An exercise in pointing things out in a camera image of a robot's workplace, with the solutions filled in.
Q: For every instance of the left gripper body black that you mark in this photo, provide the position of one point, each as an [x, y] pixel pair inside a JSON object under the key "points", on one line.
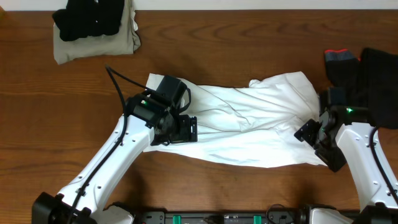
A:
{"points": [[190, 128]]}

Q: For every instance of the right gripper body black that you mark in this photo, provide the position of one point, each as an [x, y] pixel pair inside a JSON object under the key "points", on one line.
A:
{"points": [[328, 151]]}

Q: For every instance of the white t-shirt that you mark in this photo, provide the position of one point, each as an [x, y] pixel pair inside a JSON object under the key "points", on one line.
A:
{"points": [[252, 126]]}

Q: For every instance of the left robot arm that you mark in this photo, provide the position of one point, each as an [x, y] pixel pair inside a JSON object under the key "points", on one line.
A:
{"points": [[148, 119]]}

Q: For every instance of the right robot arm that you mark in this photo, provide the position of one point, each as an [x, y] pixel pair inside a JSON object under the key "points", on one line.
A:
{"points": [[346, 135]]}

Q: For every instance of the black garment with red trim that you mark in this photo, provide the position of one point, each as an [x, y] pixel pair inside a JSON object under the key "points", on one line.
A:
{"points": [[342, 70]]}

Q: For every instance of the black garment right edge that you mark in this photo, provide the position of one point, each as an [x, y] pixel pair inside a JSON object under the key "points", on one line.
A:
{"points": [[379, 70]]}

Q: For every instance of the folded khaki garment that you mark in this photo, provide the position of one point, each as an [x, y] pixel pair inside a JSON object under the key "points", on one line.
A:
{"points": [[126, 41]]}

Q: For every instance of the folded black garment on stack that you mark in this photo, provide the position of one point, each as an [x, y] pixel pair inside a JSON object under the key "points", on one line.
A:
{"points": [[84, 18]]}

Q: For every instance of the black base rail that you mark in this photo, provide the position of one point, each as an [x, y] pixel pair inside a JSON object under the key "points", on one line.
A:
{"points": [[275, 214]]}

